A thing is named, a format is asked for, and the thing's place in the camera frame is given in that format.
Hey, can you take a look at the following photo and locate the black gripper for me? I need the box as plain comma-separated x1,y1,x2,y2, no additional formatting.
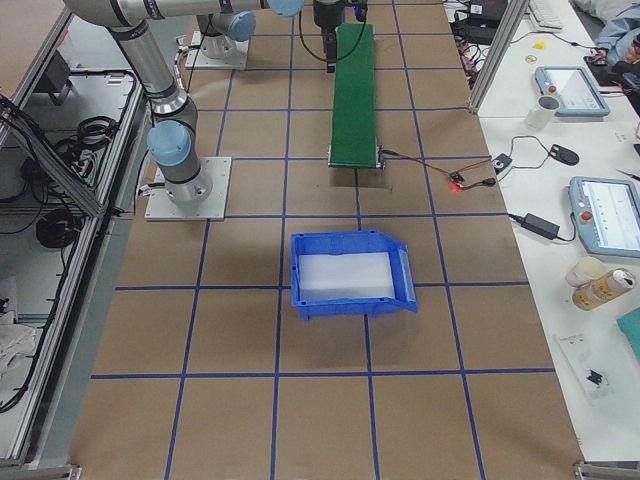
313,0,346,63

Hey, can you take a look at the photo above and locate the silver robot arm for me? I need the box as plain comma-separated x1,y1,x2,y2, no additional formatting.
196,11,256,59
65,1,304,204

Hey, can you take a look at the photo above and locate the green conveyor belt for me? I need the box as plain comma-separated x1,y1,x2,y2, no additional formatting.
329,23,381,169

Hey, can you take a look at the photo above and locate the small red-lit circuit board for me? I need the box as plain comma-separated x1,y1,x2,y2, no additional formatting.
449,171,465,192

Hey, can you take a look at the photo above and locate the white mug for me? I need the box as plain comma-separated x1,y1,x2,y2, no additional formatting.
524,95,560,131

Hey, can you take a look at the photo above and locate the blue plastic bin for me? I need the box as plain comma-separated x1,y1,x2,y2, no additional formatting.
291,230,418,320

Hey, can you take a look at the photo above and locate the teach pendant tablet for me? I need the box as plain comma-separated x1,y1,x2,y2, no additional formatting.
568,176,639,258
534,66,610,118

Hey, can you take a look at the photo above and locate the black computer mouse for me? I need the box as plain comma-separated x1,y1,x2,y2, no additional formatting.
549,144,580,166

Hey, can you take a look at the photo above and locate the black power adapter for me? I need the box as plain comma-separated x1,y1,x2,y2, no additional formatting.
521,213,559,240

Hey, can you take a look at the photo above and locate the yellow drink can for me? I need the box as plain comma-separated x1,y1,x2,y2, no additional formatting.
572,268,636,311

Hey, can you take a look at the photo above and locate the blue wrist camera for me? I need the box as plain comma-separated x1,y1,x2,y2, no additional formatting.
348,0,368,23

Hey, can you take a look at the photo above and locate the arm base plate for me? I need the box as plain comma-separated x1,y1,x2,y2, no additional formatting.
185,30,250,70
145,157,232,221

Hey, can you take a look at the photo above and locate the aluminium frame post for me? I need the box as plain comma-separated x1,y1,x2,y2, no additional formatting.
468,0,529,113

